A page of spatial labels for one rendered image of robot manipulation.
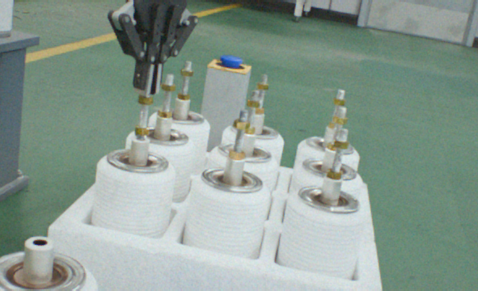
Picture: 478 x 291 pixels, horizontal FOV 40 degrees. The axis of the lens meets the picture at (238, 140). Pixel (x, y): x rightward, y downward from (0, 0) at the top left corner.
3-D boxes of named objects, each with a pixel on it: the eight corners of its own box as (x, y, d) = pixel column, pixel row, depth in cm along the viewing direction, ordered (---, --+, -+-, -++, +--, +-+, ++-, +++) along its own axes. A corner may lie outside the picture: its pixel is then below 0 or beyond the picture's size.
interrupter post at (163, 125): (161, 135, 93) (164, 113, 92) (173, 140, 92) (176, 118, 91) (149, 137, 91) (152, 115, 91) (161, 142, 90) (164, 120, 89)
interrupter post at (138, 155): (137, 159, 82) (141, 134, 81) (151, 166, 81) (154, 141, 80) (123, 162, 80) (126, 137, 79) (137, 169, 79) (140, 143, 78)
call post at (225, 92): (182, 229, 123) (206, 67, 114) (189, 215, 130) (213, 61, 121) (219, 237, 122) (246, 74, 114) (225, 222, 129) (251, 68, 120)
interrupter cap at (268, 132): (240, 123, 107) (241, 119, 106) (284, 134, 104) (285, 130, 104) (222, 132, 100) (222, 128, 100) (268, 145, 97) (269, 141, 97)
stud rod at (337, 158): (325, 189, 78) (338, 128, 76) (329, 187, 79) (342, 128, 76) (332, 191, 77) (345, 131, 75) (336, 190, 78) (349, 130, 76)
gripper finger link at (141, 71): (145, 44, 76) (139, 86, 78) (126, 44, 74) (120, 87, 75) (154, 47, 76) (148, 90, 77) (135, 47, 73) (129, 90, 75)
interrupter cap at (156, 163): (139, 150, 86) (140, 145, 85) (180, 169, 81) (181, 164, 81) (93, 158, 80) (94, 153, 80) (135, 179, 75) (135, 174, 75)
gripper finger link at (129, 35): (111, 7, 71) (134, 44, 76) (101, 18, 71) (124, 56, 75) (129, 11, 70) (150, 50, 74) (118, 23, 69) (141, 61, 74)
